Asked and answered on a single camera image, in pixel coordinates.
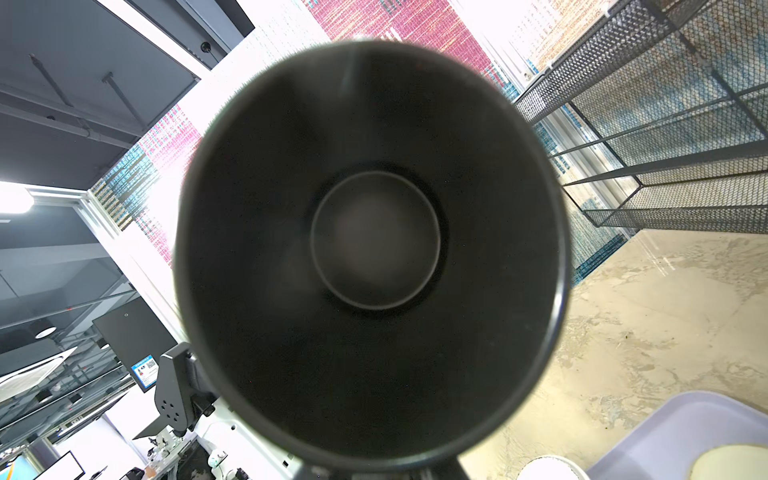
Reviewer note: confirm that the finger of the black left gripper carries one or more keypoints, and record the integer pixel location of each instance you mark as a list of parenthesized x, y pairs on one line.
[(182, 395)]

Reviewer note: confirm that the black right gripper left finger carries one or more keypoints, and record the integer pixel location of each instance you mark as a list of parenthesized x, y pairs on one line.
[(313, 472)]

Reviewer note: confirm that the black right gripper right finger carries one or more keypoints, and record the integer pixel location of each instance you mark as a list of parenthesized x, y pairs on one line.
[(448, 469)]

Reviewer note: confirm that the black ceramic mug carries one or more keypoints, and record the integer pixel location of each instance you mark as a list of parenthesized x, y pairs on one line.
[(372, 257)]

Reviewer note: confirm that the white ceramic mug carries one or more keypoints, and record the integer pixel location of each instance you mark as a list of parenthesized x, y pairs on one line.
[(552, 467)]

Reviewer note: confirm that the cream speckled mug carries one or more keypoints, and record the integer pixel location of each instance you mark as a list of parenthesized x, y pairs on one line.
[(731, 462)]

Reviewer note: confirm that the computer monitor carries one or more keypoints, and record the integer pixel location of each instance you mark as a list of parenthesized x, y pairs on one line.
[(138, 338)]

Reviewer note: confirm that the lavender plastic tray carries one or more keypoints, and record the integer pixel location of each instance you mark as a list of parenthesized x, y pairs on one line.
[(670, 440)]

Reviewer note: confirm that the black wire mesh shelf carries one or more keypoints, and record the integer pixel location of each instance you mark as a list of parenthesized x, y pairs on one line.
[(671, 102)]

